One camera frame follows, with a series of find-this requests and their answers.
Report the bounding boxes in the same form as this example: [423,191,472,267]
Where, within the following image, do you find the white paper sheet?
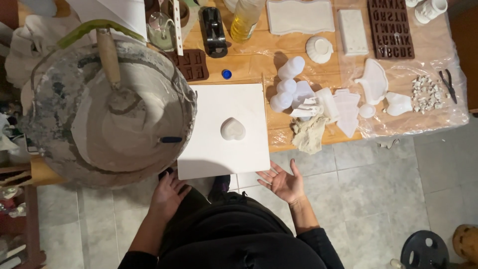
[65,0,148,41]

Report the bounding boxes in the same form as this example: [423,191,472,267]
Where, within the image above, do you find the white perforated strip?
[171,0,184,57]

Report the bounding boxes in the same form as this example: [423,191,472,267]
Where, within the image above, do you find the person's right hand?
[256,159,307,205]

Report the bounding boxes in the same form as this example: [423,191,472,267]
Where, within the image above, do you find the translucent flat silicone mould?
[291,80,316,110]

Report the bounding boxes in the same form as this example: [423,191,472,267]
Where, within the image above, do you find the brown letter silicone mould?
[367,0,416,60]

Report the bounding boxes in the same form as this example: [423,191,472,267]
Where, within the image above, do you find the translucent irregular silicone mould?
[384,91,414,117]

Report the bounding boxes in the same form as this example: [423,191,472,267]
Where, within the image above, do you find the translucent rectangular silicone mould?
[315,87,340,125]

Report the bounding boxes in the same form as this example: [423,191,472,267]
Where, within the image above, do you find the cloud-shaped white mould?
[354,58,389,106]

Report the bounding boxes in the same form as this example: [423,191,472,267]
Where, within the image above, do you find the tree-shaped silicone mould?
[332,88,361,139]

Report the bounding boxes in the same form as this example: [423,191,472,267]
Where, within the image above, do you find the beige rag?
[291,113,330,155]

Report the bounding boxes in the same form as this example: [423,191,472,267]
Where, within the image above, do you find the black tape dispenser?
[199,6,229,59]

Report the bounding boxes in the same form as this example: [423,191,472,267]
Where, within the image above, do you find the black weight plate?
[400,230,451,269]

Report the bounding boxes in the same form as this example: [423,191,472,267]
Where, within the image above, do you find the white cup-shaped cast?
[414,0,449,25]

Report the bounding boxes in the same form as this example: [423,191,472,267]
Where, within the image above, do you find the heart-shaped silicone mould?
[220,117,247,141]

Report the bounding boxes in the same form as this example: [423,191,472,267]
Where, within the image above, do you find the pile of white plaster chips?
[410,74,451,115]

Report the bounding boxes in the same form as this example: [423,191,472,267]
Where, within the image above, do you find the white cylindrical silicone mould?
[277,56,306,81]
[269,91,294,114]
[276,78,298,95]

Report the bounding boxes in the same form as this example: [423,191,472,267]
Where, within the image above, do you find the yellow liquid plastic bottle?
[230,0,266,43]

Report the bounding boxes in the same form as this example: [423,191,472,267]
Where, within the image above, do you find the person's dark shoe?
[208,174,232,203]

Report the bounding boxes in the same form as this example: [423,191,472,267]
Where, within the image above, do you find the white ribbed round mould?
[305,35,334,64]

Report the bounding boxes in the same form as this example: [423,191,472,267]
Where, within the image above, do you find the black pliers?
[438,69,458,105]

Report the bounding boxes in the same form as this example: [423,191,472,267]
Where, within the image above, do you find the white square board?
[177,83,272,181]

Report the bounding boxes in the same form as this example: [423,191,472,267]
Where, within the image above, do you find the small brown silicone mould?
[166,49,210,82]

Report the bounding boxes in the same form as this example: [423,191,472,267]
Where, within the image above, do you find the white crumpled cloth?
[4,14,96,113]

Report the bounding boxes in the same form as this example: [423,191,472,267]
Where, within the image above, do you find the brown tape roll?
[160,0,190,29]

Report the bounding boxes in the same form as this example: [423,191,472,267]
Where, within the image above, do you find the person's left hand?
[149,171,192,224]

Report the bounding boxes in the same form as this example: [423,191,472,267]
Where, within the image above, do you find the person's black clothing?
[118,190,345,269]

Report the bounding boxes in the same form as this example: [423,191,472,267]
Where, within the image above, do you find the wooden-handled trowel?
[96,28,143,114]

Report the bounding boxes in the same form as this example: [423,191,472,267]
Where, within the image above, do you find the white rectangular block mould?
[337,9,370,57]

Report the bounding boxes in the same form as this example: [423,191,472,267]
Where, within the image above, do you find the green bucket handle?
[56,19,147,50]

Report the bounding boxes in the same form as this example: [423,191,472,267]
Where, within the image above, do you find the cluttered wooden shelf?
[0,112,47,269]

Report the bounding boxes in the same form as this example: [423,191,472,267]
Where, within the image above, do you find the crumpled white silicone mould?
[289,97,324,122]

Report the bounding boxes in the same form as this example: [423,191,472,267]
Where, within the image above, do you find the clear plastic sheet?
[239,0,471,139]

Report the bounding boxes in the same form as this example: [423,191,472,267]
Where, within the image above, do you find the small grey floor scrap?
[376,138,401,150]

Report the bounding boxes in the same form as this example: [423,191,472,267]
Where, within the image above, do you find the small round silicone mould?
[358,103,377,119]

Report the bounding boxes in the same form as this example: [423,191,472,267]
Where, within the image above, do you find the white wavy-edged tray mould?
[266,0,336,36]

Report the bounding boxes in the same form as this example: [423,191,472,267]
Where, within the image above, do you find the large plaster-smeared mixing bucket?
[20,37,198,190]

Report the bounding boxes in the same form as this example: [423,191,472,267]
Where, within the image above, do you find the clear glass jar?
[146,11,176,51]

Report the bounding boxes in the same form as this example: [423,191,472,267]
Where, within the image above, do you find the brown rounded object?
[452,224,478,267]

